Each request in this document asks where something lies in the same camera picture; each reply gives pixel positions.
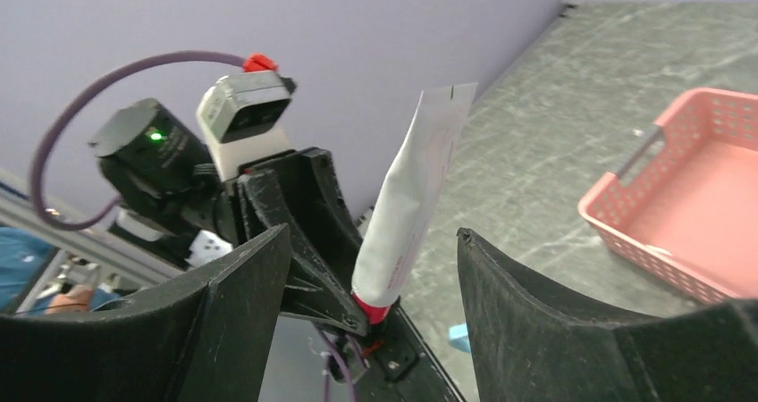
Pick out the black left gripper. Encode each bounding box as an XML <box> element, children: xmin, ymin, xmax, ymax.
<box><xmin>213</xmin><ymin>147</ymin><xmax>369</xmax><ymax>336</ymax></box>

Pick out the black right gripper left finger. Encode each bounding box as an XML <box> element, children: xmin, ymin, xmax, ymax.
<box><xmin>1</xmin><ymin>225</ymin><xmax>291</xmax><ymax>401</ymax></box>

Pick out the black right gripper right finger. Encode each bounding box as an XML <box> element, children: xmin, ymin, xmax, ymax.
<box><xmin>457</xmin><ymin>228</ymin><xmax>757</xmax><ymax>401</ymax></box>

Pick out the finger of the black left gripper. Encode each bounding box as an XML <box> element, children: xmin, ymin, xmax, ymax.
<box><xmin>355</xmin><ymin>310</ymin><xmax>465</xmax><ymax>402</ymax></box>

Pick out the white red-capped toothpaste tube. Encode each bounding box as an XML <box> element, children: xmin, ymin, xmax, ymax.
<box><xmin>351</xmin><ymin>83</ymin><xmax>477</xmax><ymax>325</ymax></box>

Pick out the light blue white mug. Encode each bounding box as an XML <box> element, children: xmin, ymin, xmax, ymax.
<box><xmin>448</xmin><ymin>322</ymin><xmax>471</xmax><ymax>354</ymax></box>

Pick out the pink plastic basket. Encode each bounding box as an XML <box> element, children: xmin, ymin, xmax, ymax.
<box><xmin>577</xmin><ymin>88</ymin><xmax>757</xmax><ymax>303</ymax></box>

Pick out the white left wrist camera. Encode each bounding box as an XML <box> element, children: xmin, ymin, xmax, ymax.
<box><xmin>196</xmin><ymin>54</ymin><xmax>296</xmax><ymax>181</ymax></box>

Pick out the aluminium side rail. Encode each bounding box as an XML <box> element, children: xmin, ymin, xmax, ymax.
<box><xmin>1</xmin><ymin>175</ymin><xmax>195</xmax><ymax>317</ymax></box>

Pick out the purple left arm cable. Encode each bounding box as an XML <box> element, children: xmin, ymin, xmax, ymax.
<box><xmin>28</xmin><ymin>50</ymin><xmax>247</xmax><ymax>232</ymax></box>

